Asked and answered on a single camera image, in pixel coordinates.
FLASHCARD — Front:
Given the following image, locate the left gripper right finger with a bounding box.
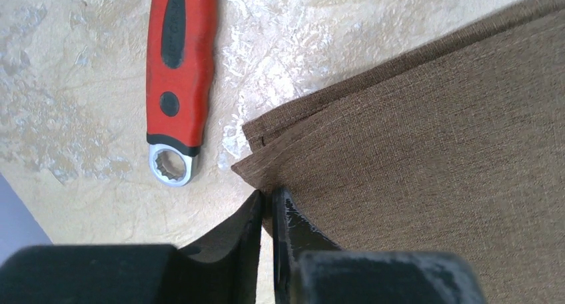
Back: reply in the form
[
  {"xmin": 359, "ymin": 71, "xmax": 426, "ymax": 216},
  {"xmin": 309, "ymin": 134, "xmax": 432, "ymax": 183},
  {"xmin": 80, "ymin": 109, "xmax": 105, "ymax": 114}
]
[{"xmin": 271, "ymin": 188, "xmax": 486, "ymax": 303}]

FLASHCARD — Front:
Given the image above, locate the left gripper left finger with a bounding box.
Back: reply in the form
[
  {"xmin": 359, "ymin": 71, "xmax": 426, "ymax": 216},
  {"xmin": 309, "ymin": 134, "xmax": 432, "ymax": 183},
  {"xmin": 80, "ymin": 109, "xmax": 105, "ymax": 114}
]
[{"xmin": 1, "ymin": 191, "xmax": 264, "ymax": 303}]

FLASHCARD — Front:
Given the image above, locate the brown cloth napkin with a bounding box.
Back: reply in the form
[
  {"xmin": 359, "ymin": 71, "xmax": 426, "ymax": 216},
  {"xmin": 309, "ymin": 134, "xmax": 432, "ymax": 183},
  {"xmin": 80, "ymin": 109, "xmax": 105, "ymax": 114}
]
[{"xmin": 233, "ymin": 0, "xmax": 564, "ymax": 303}]

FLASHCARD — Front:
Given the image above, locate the red handled adjustable wrench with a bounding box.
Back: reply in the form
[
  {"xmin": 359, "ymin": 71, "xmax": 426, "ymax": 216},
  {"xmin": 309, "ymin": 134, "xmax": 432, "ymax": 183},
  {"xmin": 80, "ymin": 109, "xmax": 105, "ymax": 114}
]
[{"xmin": 146, "ymin": 0, "xmax": 218, "ymax": 187}]

